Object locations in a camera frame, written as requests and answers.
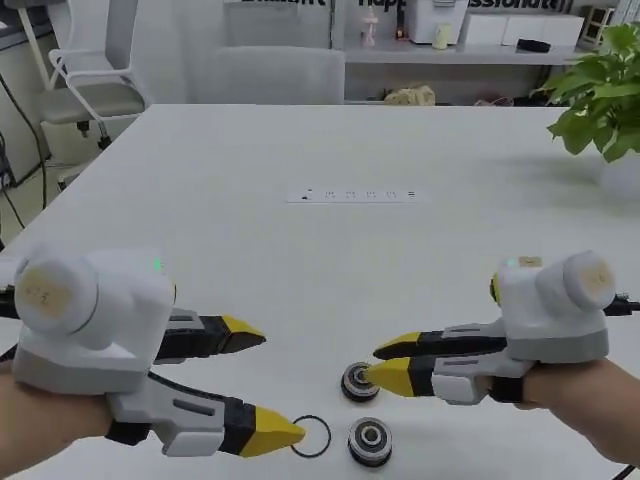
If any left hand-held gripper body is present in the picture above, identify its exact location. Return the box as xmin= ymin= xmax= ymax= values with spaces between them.
xmin=0 ymin=244 xmax=177 ymax=399

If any white power strip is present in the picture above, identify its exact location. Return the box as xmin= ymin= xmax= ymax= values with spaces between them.
xmin=285 ymin=186 xmax=432 ymax=205

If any grey shelf desk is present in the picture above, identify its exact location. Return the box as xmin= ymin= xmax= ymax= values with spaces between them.
xmin=343 ymin=45 xmax=604 ymax=107

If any metal wheel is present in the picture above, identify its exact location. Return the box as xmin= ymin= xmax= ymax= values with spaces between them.
xmin=340 ymin=360 xmax=382 ymax=403
xmin=346 ymin=416 xmax=393 ymax=469

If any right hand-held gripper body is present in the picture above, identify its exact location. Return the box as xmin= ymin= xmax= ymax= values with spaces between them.
xmin=489 ymin=249 xmax=616 ymax=366

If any person's left hand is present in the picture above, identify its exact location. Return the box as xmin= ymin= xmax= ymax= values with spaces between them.
xmin=19 ymin=383 xmax=154 ymax=452

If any person's right forearm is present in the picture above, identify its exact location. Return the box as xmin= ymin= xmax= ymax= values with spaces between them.
xmin=562 ymin=357 xmax=640 ymax=477

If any black floor cable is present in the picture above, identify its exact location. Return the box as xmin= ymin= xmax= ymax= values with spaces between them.
xmin=0 ymin=72 xmax=54 ymax=254

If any person's left forearm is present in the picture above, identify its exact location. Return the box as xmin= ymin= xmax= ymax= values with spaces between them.
xmin=0 ymin=370 xmax=84 ymax=480

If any person's right hand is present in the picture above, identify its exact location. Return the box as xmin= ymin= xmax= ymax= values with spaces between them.
xmin=491 ymin=356 xmax=622 ymax=417

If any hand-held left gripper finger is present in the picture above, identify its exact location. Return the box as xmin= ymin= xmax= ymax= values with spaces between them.
xmin=153 ymin=308 xmax=268 ymax=365
xmin=105 ymin=370 xmax=308 ymax=459

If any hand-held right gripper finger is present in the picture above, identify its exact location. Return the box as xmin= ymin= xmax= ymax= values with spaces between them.
xmin=372 ymin=319 xmax=508 ymax=361
xmin=366 ymin=354 xmax=536 ymax=406

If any white table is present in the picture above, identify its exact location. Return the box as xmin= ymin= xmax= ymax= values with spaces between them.
xmin=0 ymin=103 xmax=640 ymax=480

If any white office chair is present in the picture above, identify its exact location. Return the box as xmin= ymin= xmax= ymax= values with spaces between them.
xmin=18 ymin=0 xmax=150 ymax=152

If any green potted plant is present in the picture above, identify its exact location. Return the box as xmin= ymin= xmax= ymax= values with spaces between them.
xmin=528 ymin=21 xmax=640 ymax=194

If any grey chair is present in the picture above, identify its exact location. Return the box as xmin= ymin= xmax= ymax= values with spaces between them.
xmin=206 ymin=45 xmax=348 ymax=107

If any black rubber ring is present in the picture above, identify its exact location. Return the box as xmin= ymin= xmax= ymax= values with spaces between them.
xmin=290 ymin=413 xmax=333 ymax=459

